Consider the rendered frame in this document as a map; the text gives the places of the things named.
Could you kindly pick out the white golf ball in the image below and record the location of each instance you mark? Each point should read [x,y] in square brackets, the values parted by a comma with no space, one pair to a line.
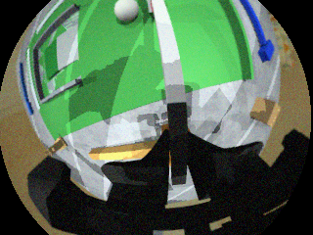
[126,10]

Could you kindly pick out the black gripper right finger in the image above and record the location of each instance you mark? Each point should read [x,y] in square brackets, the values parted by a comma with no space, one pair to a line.
[207,162]

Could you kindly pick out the green putting mat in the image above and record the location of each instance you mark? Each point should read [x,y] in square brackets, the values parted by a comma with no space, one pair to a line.
[120,61]

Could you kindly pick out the brown cube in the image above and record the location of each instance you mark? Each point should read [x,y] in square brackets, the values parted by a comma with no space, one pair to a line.
[265,111]

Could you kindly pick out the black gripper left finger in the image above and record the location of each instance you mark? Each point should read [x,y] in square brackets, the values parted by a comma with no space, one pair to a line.
[153,169]

